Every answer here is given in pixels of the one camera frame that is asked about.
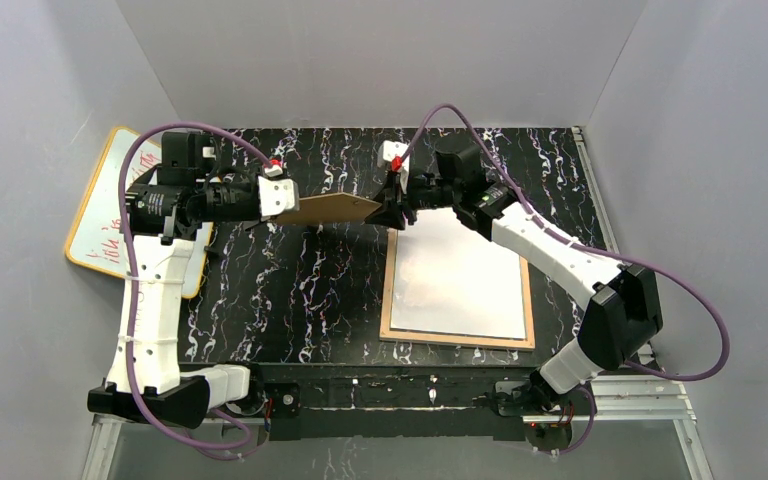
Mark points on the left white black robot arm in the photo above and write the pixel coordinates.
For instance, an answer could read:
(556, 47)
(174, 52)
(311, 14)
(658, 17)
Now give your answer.
(165, 209)

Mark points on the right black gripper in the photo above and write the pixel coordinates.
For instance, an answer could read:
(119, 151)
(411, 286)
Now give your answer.
(398, 204)

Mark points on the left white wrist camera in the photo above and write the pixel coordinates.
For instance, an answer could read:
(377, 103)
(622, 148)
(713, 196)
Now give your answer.
(278, 194)

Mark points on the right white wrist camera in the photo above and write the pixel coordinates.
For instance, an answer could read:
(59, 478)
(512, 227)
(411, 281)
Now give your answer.
(392, 156)

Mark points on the aluminium rail base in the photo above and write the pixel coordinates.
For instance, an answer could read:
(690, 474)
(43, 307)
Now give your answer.
(470, 402)

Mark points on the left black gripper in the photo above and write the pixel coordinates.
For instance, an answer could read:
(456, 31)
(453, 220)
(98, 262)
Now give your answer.
(251, 201)

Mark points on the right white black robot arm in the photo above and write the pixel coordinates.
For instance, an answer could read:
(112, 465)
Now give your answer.
(620, 298)

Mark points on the brown fibreboard backing board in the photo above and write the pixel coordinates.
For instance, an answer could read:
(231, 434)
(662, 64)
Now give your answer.
(329, 208)

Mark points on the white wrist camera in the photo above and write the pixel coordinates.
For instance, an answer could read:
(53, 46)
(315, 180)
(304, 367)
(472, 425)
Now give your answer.
(278, 194)
(392, 156)

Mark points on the black marble pattern mat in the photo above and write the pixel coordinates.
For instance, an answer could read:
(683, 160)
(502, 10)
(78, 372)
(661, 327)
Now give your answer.
(284, 294)

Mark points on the wooden picture frame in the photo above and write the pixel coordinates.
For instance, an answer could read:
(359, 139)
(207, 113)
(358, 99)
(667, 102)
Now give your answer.
(453, 341)

